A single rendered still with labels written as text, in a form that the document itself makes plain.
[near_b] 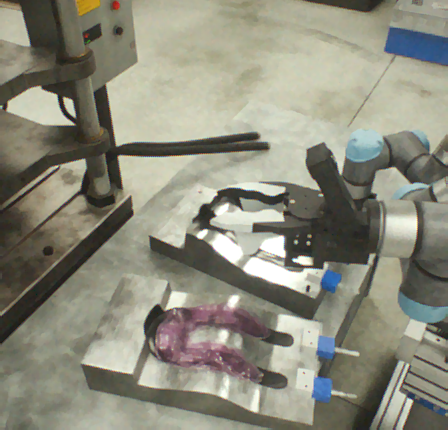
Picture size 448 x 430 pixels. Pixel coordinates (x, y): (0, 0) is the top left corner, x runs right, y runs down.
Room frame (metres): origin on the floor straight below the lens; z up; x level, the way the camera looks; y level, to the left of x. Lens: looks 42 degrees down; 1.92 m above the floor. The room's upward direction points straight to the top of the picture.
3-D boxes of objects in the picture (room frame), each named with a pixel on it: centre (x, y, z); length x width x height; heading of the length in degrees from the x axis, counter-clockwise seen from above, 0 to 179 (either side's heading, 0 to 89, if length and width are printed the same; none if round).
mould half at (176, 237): (1.05, -0.07, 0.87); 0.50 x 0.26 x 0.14; 60
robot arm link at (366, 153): (0.96, -0.31, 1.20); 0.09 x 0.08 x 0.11; 110
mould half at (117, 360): (0.69, 0.03, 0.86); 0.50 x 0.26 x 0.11; 77
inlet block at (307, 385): (0.59, -0.22, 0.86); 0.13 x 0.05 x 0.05; 77
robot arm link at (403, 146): (0.98, -0.41, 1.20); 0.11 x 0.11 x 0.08; 20
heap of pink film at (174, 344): (0.70, 0.03, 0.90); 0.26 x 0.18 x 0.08; 77
